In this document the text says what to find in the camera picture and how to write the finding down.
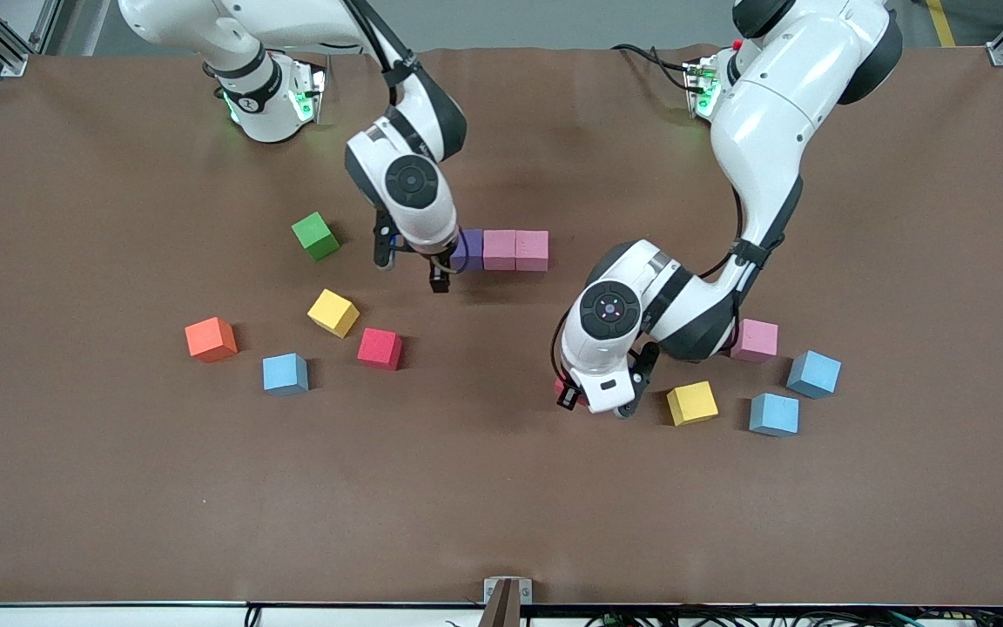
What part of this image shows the red foam block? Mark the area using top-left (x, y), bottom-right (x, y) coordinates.
top-left (550, 373), bottom-right (592, 408)
top-left (356, 327), bottom-right (404, 372)

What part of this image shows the purple foam block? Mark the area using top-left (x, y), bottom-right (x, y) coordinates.
top-left (452, 229), bottom-right (485, 273)

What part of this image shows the light pink foam block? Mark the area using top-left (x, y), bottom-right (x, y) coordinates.
top-left (732, 318), bottom-right (779, 364)
top-left (482, 229), bottom-right (517, 272)
top-left (515, 230), bottom-right (550, 273)

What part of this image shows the yellow foam block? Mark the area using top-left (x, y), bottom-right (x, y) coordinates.
top-left (665, 380), bottom-right (719, 428)
top-left (306, 288), bottom-right (361, 340)

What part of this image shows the green foam block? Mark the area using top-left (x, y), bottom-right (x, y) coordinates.
top-left (291, 211), bottom-right (341, 262)

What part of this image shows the table cover mat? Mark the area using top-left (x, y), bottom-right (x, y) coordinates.
top-left (0, 45), bottom-right (1003, 608)

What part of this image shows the blue foam block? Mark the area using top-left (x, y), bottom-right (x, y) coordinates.
top-left (785, 349), bottom-right (843, 400)
top-left (748, 392), bottom-right (800, 438)
top-left (262, 352), bottom-right (310, 397)

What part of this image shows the orange foam block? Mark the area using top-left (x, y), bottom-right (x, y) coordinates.
top-left (185, 316), bottom-right (239, 364)

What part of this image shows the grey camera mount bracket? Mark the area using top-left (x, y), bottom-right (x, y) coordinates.
top-left (482, 576), bottom-right (534, 627)

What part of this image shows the black arm base cable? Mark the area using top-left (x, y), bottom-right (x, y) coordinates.
top-left (610, 42), bottom-right (696, 92)

